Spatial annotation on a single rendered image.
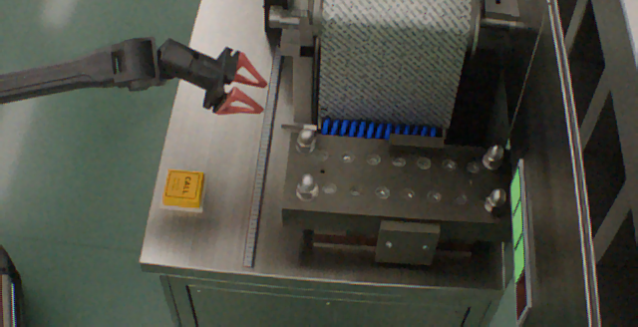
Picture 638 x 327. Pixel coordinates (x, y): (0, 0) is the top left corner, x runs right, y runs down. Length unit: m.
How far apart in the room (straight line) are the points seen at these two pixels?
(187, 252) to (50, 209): 1.27
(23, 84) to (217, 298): 0.55
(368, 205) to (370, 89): 0.20
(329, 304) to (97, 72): 0.60
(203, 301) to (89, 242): 1.06
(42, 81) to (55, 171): 1.41
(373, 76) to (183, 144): 0.43
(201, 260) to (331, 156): 0.30
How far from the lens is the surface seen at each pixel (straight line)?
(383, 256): 1.46
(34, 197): 2.77
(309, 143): 1.43
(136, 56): 1.40
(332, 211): 1.39
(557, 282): 1.01
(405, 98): 1.45
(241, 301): 1.58
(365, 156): 1.46
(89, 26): 3.24
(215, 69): 1.44
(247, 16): 1.87
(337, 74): 1.41
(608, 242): 0.86
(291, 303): 1.57
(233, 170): 1.59
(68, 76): 1.41
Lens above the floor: 2.19
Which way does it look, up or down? 53 degrees down
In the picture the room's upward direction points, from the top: 2 degrees clockwise
